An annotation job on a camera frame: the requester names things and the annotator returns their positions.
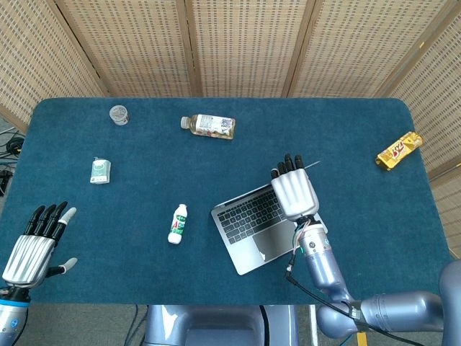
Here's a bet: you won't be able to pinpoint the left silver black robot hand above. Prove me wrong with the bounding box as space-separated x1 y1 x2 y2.
1 201 79 288

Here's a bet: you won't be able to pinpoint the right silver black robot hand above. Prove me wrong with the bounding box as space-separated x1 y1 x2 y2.
269 154 321 221

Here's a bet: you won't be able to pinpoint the silver laptop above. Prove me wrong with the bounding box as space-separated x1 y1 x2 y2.
210 160 329 277

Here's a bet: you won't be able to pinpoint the blue table mat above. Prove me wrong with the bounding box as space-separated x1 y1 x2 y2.
0 97 453 306

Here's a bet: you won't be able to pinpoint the tea bottle with white label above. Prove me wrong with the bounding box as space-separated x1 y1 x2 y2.
180 113 236 141

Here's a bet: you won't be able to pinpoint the green white tissue pack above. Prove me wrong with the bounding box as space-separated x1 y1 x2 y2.
89 156 112 185

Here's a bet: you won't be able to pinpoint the yellow snack packet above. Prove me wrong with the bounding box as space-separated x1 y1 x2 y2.
376 131 424 172

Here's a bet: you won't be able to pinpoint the white milk drink bottle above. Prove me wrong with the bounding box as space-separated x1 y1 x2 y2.
167 203 189 245

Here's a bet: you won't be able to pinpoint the white table leg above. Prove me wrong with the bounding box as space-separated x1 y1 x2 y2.
308 304 320 346

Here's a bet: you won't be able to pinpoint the grey robot torso base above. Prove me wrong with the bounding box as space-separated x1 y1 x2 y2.
143 304 300 346

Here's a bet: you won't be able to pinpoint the clear plastic cup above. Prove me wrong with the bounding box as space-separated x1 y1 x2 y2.
109 105 130 127

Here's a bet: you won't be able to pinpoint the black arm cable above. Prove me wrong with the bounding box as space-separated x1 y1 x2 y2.
285 252 429 346

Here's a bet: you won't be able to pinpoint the black floor cables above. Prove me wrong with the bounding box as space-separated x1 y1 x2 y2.
0 129 26 198

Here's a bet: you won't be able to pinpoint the blue floor cable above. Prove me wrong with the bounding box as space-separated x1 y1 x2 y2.
124 304 148 346

